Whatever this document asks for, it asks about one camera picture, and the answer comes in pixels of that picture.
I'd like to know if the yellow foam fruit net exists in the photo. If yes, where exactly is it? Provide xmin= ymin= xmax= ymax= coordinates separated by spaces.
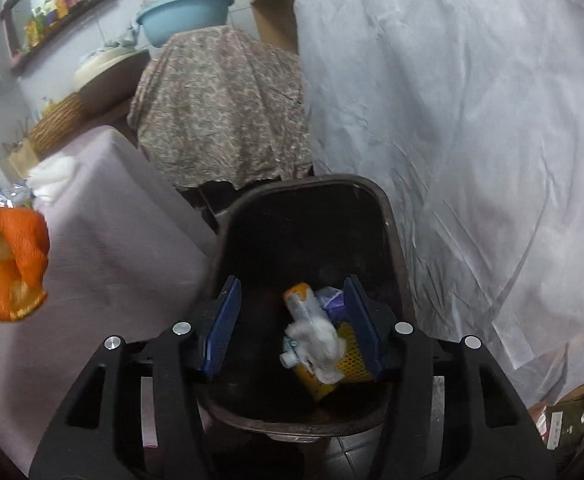
xmin=336 ymin=322 xmax=374 ymax=384

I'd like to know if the purple plastic bag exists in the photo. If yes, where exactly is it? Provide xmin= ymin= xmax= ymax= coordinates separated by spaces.
xmin=315 ymin=286 xmax=347 ymax=324

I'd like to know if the orange peel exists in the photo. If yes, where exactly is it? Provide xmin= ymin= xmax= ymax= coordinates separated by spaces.
xmin=0 ymin=206 xmax=50 ymax=322

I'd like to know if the white tissue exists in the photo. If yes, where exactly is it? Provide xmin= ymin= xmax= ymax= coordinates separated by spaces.
xmin=280 ymin=318 xmax=346 ymax=385
xmin=26 ymin=153 xmax=80 ymax=204

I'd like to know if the blue snack wrapper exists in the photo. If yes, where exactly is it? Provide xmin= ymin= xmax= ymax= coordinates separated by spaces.
xmin=0 ymin=180 xmax=34 ymax=208

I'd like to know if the dark trash bin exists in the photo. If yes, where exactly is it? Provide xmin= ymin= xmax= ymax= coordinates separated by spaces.
xmin=200 ymin=174 xmax=415 ymax=437

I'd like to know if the folded white tissue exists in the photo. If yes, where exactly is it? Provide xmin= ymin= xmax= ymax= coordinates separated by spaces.
xmin=26 ymin=153 xmax=80 ymax=204

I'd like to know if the utensil holder box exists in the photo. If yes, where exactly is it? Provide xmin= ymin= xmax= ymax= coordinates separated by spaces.
xmin=0 ymin=138 xmax=40 ymax=181

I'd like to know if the woven basket sink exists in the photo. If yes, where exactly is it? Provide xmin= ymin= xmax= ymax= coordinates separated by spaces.
xmin=26 ymin=92 xmax=89 ymax=156

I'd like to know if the white cloth cover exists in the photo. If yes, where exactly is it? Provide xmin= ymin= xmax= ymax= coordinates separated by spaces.
xmin=295 ymin=0 xmax=584 ymax=405

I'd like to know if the brown white rice cooker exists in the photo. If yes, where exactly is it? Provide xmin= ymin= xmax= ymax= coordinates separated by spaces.
xmin=74 ymin=46 xmax=151 ymax=115

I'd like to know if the light blue basin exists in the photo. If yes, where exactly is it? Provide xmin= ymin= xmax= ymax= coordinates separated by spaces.
xmin=136 ymin=0 xmax=234 ymax=48

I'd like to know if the yellow oil bottle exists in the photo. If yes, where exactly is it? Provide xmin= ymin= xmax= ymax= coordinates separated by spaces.
xmin=54 ymin=0 xmax=69 ymax=21

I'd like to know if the wooden framed mirror shelf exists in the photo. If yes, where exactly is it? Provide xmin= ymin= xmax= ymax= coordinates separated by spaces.
xmin=0 ymin=0 xmax=108 ymax=74

